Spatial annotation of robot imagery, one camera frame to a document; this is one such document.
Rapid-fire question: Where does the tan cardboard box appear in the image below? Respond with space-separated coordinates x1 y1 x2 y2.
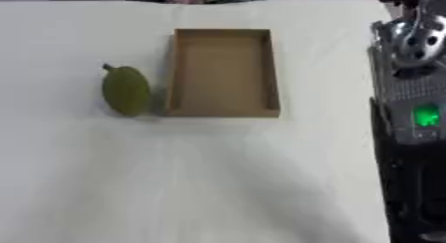
163 28 283 119

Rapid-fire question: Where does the green toy fruit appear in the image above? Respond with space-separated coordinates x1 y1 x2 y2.
101 63 153 118

